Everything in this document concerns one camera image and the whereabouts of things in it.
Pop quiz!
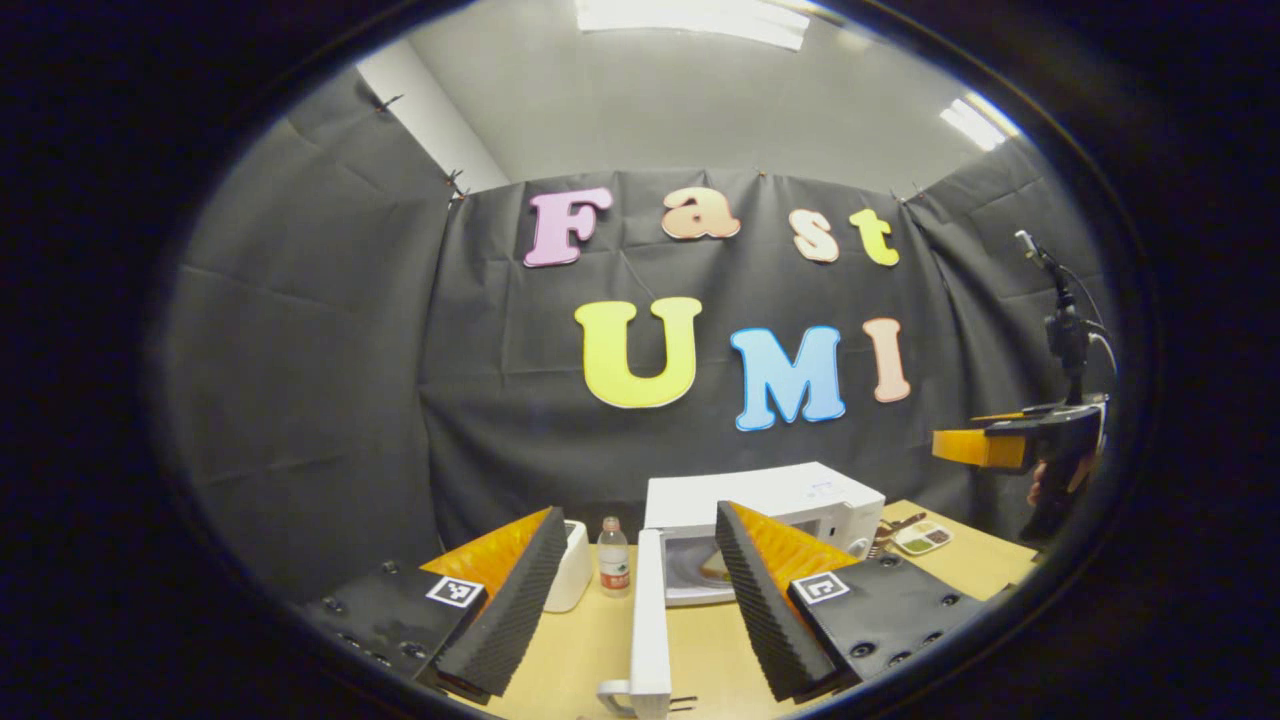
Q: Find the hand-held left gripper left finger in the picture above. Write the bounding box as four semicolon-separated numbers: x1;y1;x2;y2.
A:
305;507;571;706

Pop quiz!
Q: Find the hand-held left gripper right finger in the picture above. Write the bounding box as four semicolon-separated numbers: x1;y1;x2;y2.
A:
713;500;991;704

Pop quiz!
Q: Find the white microwave oven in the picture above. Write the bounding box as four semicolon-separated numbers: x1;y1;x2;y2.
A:
598;461;887;720

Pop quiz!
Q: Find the white toaster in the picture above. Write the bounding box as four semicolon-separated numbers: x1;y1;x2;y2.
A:
543;520;594;614

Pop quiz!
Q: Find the white divided seasoning dish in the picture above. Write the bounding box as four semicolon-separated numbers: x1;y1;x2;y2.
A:
893;520;954;557

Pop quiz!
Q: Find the clear plastic water bottle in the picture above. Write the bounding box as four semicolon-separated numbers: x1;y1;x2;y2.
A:
598;516;631;598

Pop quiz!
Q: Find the black backdrop cloth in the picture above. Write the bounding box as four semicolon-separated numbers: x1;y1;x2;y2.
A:
150;65;1111;601

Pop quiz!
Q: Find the small ceiling light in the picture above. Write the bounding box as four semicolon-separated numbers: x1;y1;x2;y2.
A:
940;92;1021;151

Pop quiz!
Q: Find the long ceiling light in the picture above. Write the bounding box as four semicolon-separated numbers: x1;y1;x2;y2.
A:
575;0;811;51

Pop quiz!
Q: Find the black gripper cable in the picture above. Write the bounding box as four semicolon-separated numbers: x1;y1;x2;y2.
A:
1085;325;1119;381

